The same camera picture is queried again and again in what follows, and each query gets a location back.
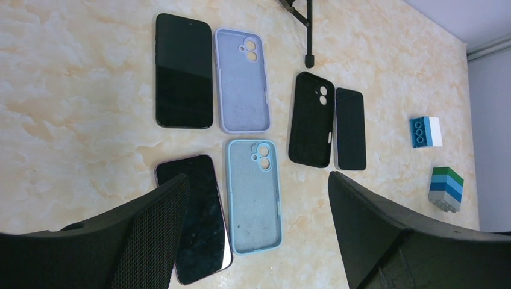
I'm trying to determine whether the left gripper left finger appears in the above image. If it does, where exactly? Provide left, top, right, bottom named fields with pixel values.
left=1, top=174, right=190, bottom=288

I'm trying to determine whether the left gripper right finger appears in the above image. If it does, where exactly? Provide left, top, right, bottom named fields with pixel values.
left=328, top=171, right=510, bottom=288

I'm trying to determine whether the black smartphone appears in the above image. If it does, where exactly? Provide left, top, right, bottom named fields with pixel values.
left=155, top=154, right=233, bottom=285
left=155, top=13, right=213, bottom=129
left=335, top=87, right=366, bottom=170

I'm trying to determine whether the light blue phone case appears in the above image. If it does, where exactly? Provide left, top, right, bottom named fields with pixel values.
left=225, top=139, right=284, bottom=255

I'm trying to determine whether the black phone case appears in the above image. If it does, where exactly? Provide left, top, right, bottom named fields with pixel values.
left=288, top=72, right=335, bottom=168

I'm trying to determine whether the lilac phone case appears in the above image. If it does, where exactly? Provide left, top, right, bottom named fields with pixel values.
left=214, top=28, right=271, bottom=134

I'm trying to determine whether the green blue grey block stack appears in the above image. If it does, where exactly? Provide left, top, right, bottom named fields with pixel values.
left=428, top=166, right=464, bottom=213

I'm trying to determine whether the blue white toy block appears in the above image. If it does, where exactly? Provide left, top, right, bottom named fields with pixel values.
left=409, top=116, right=443, bottom=148

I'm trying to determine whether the black mini tripod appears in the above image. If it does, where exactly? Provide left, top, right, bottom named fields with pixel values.
left=279, top=0, right=315, bottom=69

